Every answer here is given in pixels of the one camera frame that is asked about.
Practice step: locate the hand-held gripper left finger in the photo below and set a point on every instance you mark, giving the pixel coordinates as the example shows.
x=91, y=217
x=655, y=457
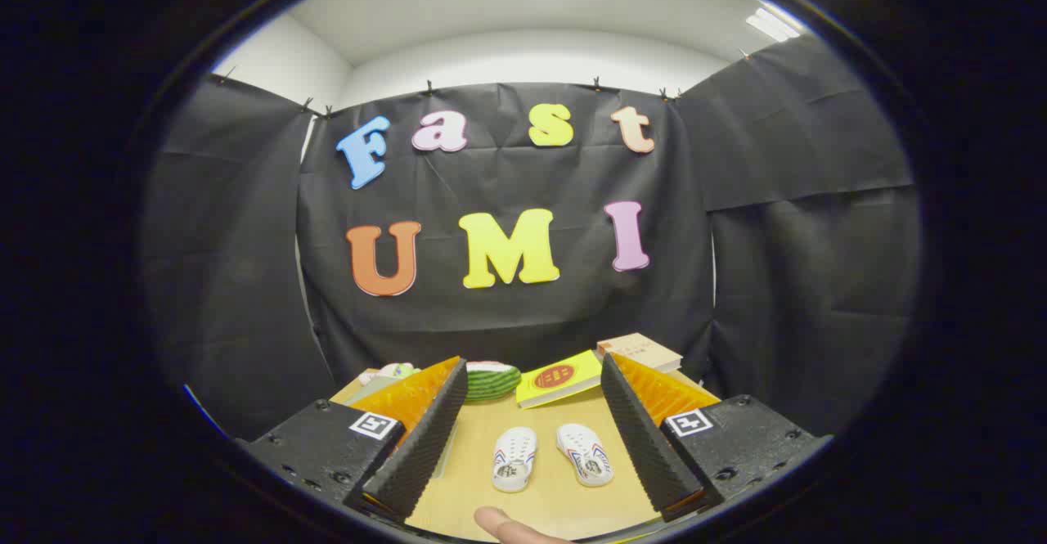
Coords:
x=425, y=438

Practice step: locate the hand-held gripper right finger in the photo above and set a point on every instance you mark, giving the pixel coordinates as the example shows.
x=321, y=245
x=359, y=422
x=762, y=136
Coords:
x=642, y=438

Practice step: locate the white canvas shoe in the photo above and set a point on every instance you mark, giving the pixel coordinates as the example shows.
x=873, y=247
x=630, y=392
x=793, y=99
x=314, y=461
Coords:
x=585, y=454
x=514, y=458

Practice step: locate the green and pink plush toy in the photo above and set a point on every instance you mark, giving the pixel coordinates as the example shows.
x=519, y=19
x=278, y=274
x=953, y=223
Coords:
x=393, y=370

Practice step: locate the tan book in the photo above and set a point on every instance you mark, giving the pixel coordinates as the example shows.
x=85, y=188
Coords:
x=642, y=352

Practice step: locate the watermelon slice plush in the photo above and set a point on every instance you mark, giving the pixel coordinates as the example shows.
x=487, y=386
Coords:
x=492, y=382

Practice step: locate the yellow book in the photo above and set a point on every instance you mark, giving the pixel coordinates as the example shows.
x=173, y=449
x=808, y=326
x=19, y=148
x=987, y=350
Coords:
x=560, y=380

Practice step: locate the small ceiling light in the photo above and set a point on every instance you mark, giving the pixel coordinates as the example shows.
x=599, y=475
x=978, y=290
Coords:
x=773, y=24

